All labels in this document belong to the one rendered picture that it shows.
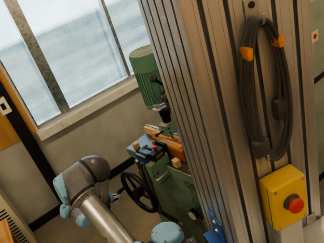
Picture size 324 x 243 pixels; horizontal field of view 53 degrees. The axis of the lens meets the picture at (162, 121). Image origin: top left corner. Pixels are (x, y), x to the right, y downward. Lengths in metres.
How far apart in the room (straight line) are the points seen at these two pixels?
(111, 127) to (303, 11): 2.71
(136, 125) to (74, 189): 2.14
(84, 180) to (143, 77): 0.62
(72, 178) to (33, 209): 1.99
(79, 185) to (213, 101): 0.79
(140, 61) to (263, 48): 1.04
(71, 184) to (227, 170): 0.73
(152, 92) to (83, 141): 1.58
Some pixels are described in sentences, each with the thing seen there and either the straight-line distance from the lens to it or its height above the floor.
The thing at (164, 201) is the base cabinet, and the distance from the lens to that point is 2.14.
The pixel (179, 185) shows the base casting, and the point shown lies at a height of 0.77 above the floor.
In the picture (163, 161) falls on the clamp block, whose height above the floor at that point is 0.93.
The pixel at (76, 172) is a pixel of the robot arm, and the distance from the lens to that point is 1.30.
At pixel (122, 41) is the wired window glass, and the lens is 3.19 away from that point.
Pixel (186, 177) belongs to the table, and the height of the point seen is 0.88.
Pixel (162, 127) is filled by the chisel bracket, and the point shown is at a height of 1.06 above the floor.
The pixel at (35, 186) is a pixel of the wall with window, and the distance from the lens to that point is 3.16.
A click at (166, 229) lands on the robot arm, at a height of 1.04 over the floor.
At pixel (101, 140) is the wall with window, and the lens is 3.21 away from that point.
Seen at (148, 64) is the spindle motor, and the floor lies 1.46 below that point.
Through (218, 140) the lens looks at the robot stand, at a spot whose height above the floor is 1.61.
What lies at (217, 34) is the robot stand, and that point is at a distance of 0.57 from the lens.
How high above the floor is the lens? 1.98
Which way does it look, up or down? 29 degrees down
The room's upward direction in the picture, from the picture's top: 18 degrees counter-clockwise
